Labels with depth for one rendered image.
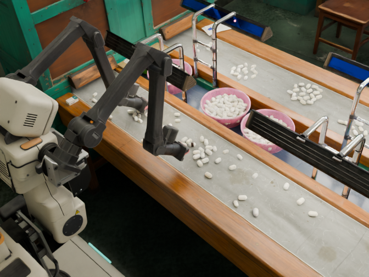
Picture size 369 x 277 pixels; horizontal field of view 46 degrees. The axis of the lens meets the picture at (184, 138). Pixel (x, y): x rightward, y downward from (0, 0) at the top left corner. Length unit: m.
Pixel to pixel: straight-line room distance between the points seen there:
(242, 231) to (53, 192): 0.77
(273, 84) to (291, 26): 2.14
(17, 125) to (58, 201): 0.42
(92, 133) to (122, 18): 1.26
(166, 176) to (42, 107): 0.69
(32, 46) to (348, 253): 1.74
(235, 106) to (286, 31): 2.27
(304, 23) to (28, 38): 3.04
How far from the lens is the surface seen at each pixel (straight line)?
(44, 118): 1.57
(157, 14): 2.83
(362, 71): 2.09
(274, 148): 2.16
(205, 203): 1.87
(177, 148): 1.90
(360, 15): 3.94
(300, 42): 4.37
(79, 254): 2.40
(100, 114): 1.52
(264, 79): 2.56
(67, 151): 1.51
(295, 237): 1.82
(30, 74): 1.83
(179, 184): 1.94
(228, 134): 2.16
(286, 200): 1.93
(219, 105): 2.36
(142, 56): 1.55
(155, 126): 1.73
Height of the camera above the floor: 2.23
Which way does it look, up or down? 43 degrees down
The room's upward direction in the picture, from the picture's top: 5 degrees counter-clockwise
